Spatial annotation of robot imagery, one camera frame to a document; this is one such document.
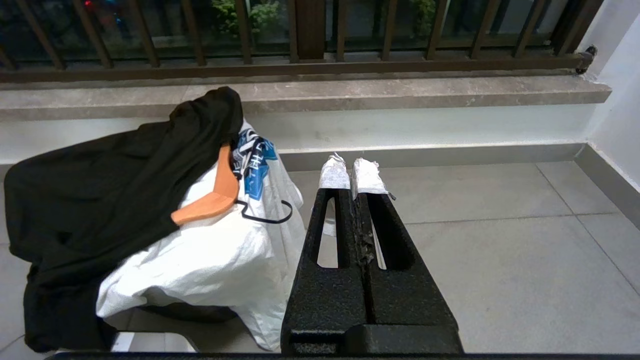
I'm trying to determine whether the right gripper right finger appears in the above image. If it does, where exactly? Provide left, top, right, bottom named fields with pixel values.
left=351, top=158, right=464, bottom=355

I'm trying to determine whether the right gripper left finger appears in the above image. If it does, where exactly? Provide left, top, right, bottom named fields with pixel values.
left=280, top=153, right=370, bottom=355

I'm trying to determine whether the brown metal railing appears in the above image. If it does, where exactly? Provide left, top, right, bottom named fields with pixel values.
left=0, top=0, right=605, bottom=84

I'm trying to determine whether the white printed t-shirt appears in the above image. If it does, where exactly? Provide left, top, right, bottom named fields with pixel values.
left=95, top=120, right=307, bottom=352

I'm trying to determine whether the grey stone ledge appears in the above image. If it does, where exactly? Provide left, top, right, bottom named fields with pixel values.
left=0, top=75, right=613, bottom=122

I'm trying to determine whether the black garment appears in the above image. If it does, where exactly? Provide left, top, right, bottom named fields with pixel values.
left=4, top=86, right=244, bottom=354

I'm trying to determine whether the orange wooden hanger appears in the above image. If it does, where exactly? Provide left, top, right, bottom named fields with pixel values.
left=170, top=143, right=240, bottom=226

